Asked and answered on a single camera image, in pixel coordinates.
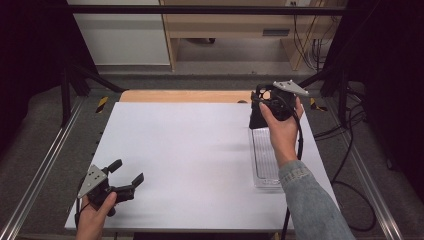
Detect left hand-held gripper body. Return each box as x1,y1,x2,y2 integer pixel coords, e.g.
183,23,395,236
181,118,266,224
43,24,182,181
77,164,136,218

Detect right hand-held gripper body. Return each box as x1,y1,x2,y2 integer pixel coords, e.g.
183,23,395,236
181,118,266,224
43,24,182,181
268,79,309,122

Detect black phone case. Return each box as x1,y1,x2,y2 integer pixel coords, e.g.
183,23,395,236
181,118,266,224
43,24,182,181
248,83,273,130

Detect clear plastic tray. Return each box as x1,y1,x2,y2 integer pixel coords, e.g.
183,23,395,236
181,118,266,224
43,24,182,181
248,127,284,190

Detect person's right hand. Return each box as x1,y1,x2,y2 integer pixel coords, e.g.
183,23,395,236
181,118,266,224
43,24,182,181
259,101,305,168

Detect person's left hand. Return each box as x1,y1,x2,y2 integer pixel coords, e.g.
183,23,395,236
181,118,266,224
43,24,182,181
75,191,118,240

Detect yellow black tape marker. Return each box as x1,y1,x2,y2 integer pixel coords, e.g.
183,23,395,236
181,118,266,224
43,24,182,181
309,97,328,113
95,96,110,114

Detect white table board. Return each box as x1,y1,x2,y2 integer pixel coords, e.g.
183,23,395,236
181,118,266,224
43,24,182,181
64,101,340,233

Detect black metal stand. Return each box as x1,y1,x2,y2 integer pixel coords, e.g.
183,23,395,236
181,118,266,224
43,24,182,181
296,64,350,125
60,62,125,128

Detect wooden table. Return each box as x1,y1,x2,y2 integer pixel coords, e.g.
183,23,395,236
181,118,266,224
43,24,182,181
119,89,299,105

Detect wooden desk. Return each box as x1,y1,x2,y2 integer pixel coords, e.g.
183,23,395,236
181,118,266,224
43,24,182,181
159,0,336,72

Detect black curtain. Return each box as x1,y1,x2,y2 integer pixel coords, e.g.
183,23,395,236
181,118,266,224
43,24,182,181
0,0,98,161
322,0,424,196

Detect white cabinet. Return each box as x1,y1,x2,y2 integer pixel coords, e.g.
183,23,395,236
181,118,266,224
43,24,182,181
65,0,171,66

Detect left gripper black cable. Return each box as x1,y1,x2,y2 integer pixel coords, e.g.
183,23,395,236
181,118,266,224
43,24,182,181
74,196,92,228

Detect aluminium rail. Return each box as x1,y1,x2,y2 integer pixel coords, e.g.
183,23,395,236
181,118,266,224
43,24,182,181
0,99,85,240
323,98,405,240

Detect hanging black cables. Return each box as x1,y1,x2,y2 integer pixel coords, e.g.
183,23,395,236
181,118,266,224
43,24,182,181
292,14,335,73

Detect black horizontal frame bar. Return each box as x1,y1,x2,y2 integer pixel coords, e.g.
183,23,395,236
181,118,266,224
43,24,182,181
66,4,348,16

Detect black floor cable loop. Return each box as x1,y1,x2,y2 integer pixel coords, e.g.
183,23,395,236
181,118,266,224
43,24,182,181
329,99,378,233

